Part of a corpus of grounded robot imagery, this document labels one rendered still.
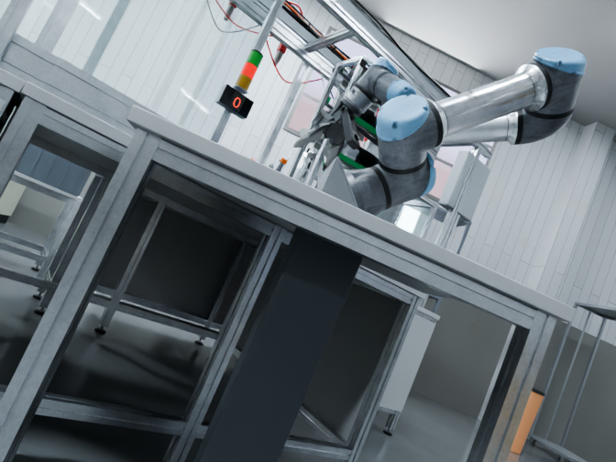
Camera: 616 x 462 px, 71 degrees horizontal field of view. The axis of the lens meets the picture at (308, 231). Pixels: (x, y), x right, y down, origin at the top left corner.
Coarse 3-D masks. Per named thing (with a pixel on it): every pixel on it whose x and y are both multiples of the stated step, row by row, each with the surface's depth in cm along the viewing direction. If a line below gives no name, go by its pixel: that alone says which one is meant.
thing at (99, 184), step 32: (96, 192) 233; (128, 224) 278; (160, 224) 289; (192, 224) 301; (64, 256) 229; (128, 256) 281; (160, 256) 292; (192, 256) 304; (224, 256) 317; (96, 288) 269; (128, 288) 284; (160, 288) 295; (192, 288) 308; (224, 288) 315; (192, 320) 306; (224, 320) 324
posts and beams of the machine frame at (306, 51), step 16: (64, 0) 162; (320, 0) 224; (336, 16) 231; (48, 32) 162; (272, 32) 264; (288, 32) 269; (336, 32) 249; (352, 32) 238; (288, 48) 274; (304, 48) 276; (320, 48) 267; (368, 48) 246; (384, 48) 248; (400, 64) 256; (336, 80) 294; (416, 80) 264; (432, 96) 273; (448, 144) 321; (464, 144) 310; (480, 144) 306; (464, 192) 303; (448, 224) 298
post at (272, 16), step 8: (280, 0) 169; (272, 8) 167; (280, 8) 169; (272, 16) 168; (264, 24) 167; (272, 24) 168; (264, 32) 167; (264, 40) 167; (256, 48) 166; (224, 112) 162; (224, 120) 163; (216, 128) 161; (224, 128) 163; (216, 136) 162
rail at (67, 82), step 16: (64, 64) 106; (48, 80) 105; (64, 80) 107; (80, 80) 109; (96, 80) 110; (64, 96) 107; (80, 96) 109; (96, 96) 111; (112, 96) 113; (96, 112) 112; (112, 112) 113; (128, 112) 116; (128, 128) 117
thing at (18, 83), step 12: (0, 72) 95; (0, 84) 96; (12, 84) 96; (24, 84) 98; (0, 96) 96; (12, 96) 100; (0, 108) 96; (12, 108) 120; (0, 120) 145; (0, 132) 208
